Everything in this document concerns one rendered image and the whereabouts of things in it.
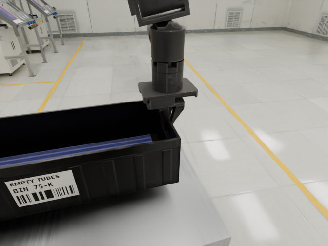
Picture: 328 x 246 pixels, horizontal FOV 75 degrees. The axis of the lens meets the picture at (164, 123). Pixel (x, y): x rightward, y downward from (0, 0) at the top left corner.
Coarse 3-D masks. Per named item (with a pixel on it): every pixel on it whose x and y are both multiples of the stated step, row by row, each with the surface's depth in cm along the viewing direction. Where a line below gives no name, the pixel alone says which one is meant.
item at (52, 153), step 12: (84, 144) 47; (96, 144) 47; (108, 144) 47; (120, 144) 47; (132, 144) 47; (12, 156) 43; (24, 156) 43; (36, 156) 43; (48, 156) 43; (60, 156) 43
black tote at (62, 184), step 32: (0, 128) 44; (32, 128) 46; (64, 128) 48; (96, 128) 51; (128, 128) 53; (160, 128) 51; (64, 160) 33; (96, 160) 35; (128, 160) 37; (160, 160) 39; (0, 192) 33; (32, 192) 35; (64, 192) 36; (96, 192) 39; (128, 192) 41
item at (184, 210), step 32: (160, 192) 46; (192, 192) 46; (0, 224) 40; (32, 224) 40; (64, 224) 40; (96, 224) 40; (128, 224) 40; (160, 224) 40; (192, 224) 40; (224, 224) 40
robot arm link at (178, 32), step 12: (156, 24) 34; (168, 24) 32; (156, 36) 33; (168, 36) 32; (180, 36) 33; (156, 48) 34; (168, 48) 33; (180, 48) 34; (156, 60) 35; (168, 60) 34; (180, 60) 35
